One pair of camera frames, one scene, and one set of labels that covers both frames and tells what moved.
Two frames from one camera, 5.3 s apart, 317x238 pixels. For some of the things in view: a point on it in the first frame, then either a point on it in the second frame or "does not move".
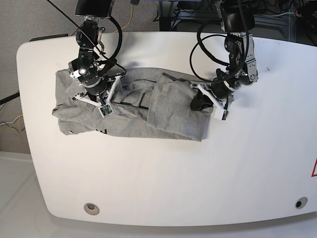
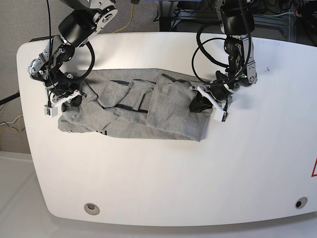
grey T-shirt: (148, 102) does not move
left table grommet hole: (91, 208) does not move
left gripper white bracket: (105, 108) to (52, 110)
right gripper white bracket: (201, 101) does not move
